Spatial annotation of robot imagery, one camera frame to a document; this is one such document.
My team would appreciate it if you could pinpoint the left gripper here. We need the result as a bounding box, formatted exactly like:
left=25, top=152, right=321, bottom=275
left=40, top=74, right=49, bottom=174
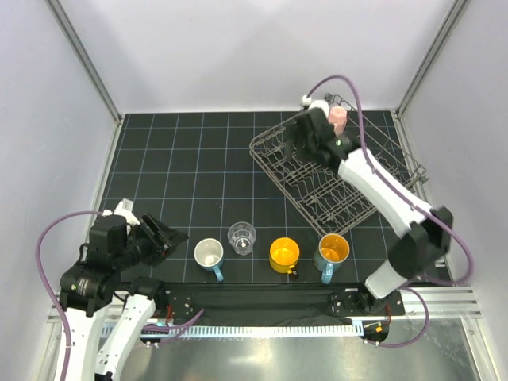
left=114, top=211, right=189, bottom=270

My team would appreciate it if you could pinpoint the pink faceted mug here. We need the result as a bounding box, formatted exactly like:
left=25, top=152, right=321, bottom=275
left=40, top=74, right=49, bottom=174
left=328, top=106, right=348, bottom=136

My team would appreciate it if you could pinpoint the blue floral mug white inside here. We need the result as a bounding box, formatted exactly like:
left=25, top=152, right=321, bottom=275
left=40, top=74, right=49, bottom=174
left=194, top=238, right=224, bottom=282

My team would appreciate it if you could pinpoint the blue mug orange inside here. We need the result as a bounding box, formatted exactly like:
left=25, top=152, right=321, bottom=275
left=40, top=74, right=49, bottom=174
left=313, top=233, right=350, bottom=284

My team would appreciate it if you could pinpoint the yellow mug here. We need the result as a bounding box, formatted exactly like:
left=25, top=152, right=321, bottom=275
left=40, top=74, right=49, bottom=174
left=269, top=237, right=300, bottom=279

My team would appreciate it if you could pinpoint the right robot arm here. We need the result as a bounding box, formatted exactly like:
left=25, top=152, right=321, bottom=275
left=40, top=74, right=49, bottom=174
left=285, top=108, right=453, bottom=314

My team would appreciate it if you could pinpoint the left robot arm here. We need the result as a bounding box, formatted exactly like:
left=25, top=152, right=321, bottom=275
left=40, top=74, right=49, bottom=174
left=56, top=210, right=188, bottom=380

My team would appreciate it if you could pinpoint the black grid cutting mat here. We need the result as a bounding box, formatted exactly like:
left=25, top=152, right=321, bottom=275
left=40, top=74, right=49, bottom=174
left=100, top=111, right=397, bottom=283

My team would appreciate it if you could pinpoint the clear drinking glass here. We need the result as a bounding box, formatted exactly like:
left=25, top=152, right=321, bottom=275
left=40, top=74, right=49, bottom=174
left=227, top=221, right=256, bottom=256

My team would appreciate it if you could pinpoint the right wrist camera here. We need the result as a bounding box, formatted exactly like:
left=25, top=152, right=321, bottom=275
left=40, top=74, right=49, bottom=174
left=301, top=94, right=330, bottom=117

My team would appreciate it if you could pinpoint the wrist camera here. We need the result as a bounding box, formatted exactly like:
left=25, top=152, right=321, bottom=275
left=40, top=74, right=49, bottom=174
left=102, top=198, right=140, bottom=226
left=301, top=94, right=330, bottom=117

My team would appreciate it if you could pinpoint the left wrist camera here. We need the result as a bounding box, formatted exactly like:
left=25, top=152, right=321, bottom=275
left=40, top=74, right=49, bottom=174
left=102, top=198, right=140, bottom=226

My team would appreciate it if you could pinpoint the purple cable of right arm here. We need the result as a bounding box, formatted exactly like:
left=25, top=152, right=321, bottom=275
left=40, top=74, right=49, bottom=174
left=305, top=74, right=475, bottom=285

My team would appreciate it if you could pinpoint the grey wire dish rack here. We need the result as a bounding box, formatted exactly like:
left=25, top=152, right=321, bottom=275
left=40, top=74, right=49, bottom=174
left=249, top=94, right=432, bottom=237

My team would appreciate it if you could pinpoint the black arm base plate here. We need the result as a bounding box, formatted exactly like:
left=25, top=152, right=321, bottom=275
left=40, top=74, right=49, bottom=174
left=165, top=283, right=406, bottom=326

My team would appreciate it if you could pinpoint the white slotted cable duct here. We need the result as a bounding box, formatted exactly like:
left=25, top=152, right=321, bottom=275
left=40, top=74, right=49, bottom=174
left=102, top=321, right=364, bottom=339

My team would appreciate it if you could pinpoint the right aluminium frame post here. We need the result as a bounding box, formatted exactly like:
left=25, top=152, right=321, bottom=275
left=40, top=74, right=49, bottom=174
left=395, top=0, right=471, bottom=119

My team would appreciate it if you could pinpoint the aluminium frame post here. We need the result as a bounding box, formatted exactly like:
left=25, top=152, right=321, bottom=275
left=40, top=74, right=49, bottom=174
left=44, top=0, right=122, bottom=124
left=395, top=0, right=471, bottom=119

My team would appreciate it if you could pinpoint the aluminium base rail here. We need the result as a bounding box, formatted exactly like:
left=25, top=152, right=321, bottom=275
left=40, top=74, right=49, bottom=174
left=48, top=284, right=483, bottom=323

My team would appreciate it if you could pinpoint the left aluminium frame post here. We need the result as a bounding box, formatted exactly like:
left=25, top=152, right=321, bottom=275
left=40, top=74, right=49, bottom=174
left=44, top=0, right=122, bottom=124

